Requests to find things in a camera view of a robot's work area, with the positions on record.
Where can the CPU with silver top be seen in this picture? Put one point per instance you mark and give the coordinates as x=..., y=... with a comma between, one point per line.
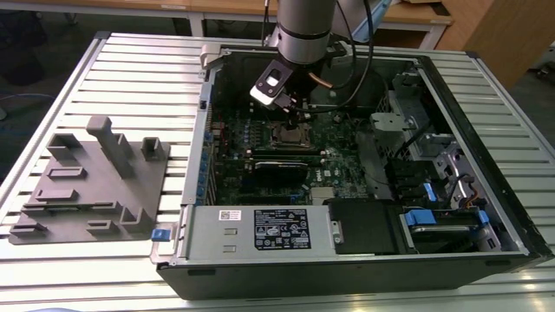
x=295, y=138

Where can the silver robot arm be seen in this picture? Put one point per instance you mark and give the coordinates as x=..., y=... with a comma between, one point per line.
x=303, y=32

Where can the CPU socket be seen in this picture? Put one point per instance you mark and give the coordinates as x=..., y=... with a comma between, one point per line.
x=291, y=148

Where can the copper curved tube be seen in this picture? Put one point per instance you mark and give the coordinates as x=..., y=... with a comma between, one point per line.
x=318, y=81

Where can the perforated silver drive cage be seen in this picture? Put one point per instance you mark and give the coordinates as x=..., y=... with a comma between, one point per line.
x=396, y=104

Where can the black graphics card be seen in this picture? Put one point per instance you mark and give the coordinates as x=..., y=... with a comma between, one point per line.
x=279, y=174

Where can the green motherboard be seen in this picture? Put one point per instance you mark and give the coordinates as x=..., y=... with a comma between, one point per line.
x=342, y=182

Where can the silver chipset heatsink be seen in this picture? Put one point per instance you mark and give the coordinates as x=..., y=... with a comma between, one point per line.
x=323, y=192

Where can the black disk bay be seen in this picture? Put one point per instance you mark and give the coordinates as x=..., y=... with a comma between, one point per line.
x=403, y=175

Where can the blue disk carrier tab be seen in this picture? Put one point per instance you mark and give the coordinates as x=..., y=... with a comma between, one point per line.
x=428, y=191

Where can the black plastic shroud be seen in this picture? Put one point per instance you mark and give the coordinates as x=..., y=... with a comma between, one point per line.
x=364, y=227

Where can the hard disk in blue carrier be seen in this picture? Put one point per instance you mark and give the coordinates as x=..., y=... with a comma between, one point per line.
x=419, y=217

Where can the silver power supply unit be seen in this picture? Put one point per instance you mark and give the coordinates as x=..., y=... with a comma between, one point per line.
x=208, y=240

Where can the wooden cabinet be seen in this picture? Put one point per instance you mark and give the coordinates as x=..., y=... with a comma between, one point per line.
x=511, y=32

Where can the grey parts rack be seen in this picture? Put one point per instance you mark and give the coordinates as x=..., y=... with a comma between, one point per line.
x=108, y=195

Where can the blue case latch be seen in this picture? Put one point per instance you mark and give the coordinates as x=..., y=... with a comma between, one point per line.
x=162, y=235

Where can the white cart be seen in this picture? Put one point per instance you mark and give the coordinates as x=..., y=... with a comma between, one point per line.
x=547, y=60

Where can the black PC case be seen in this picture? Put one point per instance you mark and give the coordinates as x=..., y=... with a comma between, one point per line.
x=303, y=279

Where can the black office chair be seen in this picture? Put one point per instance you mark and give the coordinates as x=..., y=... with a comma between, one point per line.
x=22, y=48

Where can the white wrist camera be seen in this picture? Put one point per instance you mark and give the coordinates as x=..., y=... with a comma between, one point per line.
x=271, y=83

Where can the silver metal bracket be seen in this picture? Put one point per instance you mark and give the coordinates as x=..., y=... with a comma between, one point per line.
x=388, y=125

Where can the grey case corner bracket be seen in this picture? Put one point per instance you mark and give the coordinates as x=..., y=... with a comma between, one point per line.
x=210, y=53

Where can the wooden desk white frame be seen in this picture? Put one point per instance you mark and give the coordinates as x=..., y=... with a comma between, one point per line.
x=416, y=14

